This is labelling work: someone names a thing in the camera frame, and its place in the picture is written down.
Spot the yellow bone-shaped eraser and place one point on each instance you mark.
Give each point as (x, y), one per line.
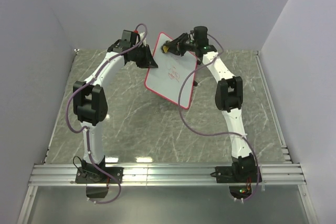
(165, 49)

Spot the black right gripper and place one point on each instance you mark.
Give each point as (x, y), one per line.
(175, 50)

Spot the aluminium right side rail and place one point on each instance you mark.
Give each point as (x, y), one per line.
(307, 204)

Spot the aluminium rail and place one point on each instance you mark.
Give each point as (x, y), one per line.
(151, 174)
(307, 204)

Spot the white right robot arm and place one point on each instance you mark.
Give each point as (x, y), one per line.
(228, 97)

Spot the pink framed whiteboard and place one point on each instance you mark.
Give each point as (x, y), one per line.
(169, 80)

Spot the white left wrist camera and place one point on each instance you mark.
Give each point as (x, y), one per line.
(140, 37)

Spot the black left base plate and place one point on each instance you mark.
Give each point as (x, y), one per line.
(93, 176)

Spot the aluminium front rail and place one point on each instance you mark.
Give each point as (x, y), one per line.
(151, 174)

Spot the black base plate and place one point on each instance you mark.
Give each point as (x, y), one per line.
(93, 176)
(227, 174)

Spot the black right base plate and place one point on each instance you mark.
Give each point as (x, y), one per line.
(227, 174)

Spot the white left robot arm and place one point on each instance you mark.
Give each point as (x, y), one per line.
(89, 99)

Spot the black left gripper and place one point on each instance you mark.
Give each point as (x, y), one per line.
(149, 62)

